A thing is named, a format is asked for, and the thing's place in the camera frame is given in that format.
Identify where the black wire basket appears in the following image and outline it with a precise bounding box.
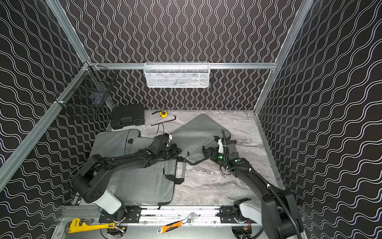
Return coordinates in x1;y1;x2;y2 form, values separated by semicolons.
56;62;117;121

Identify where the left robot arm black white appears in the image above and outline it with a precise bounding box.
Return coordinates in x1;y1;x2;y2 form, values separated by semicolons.
70;133;182;221

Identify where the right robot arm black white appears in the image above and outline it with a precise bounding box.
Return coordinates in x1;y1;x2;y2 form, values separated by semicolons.
202;139;303;239

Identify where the black hex key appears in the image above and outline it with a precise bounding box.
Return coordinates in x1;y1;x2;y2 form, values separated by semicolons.
151;116;177;126

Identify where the yellow tape measure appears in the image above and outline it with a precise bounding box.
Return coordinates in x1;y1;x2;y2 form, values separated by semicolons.
151;111;168;118

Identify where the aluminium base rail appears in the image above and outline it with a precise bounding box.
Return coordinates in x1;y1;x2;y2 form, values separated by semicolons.
98;205;262;225

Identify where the orange adjustable wrench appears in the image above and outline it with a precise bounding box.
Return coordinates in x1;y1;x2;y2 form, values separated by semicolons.
157;212;199;234

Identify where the yellow pipe wrench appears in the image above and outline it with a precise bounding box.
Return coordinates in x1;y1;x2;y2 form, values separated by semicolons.
66;218;127;234

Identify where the grey zippered laptop bag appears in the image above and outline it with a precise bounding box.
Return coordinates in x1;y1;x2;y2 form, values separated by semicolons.
170;114;231;166

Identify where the black plastic tool case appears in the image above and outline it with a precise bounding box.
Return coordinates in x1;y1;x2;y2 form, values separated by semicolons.
110;104;145;129

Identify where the white wire mesh basket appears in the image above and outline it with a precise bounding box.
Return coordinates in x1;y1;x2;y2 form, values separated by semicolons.
143;62;211;88

